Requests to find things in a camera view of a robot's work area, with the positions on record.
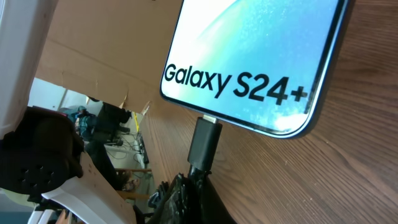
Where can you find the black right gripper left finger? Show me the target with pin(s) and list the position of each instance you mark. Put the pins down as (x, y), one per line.
(176, 205)

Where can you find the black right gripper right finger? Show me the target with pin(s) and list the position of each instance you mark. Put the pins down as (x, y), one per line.
(212, 208)

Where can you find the blue Galaxy smartphone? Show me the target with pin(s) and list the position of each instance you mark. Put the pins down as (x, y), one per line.
(263, 65)

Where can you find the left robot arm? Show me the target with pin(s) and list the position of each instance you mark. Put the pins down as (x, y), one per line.
(41, 154)

